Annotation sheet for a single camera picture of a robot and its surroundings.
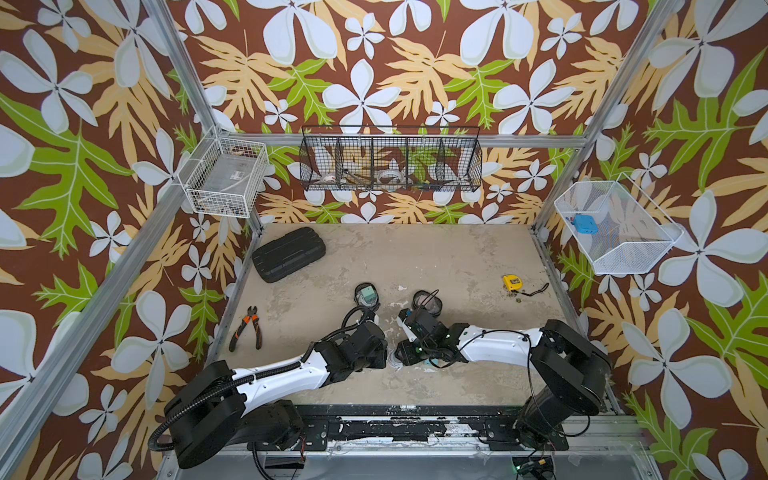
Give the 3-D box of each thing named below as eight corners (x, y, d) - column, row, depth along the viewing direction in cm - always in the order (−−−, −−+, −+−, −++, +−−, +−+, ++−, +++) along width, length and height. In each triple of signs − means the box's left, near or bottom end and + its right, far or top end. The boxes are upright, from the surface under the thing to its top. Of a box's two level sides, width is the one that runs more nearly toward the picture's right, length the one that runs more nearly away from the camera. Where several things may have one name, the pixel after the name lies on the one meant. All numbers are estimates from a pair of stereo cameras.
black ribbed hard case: (268, 289, 104) (262, 278, 99) (252, 265, 111) (246, 253, 106) (331, 254, 114) (328, 243, 109) (313, 234, 121) (310, 222, 116)
